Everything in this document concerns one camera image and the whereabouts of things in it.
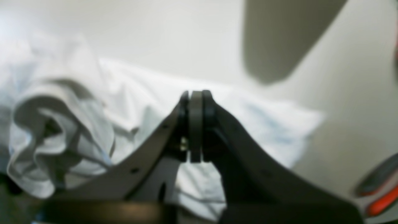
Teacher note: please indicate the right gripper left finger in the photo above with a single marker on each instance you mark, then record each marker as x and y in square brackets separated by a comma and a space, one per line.
[139, 189]

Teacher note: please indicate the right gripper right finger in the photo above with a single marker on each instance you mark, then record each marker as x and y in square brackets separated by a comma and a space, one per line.
[258, 189]

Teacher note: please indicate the red grey pliers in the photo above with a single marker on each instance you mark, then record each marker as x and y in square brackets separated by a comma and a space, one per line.
[374, 181]

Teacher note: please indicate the white t-shirt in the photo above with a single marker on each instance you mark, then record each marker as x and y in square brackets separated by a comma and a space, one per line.
[67, 116]

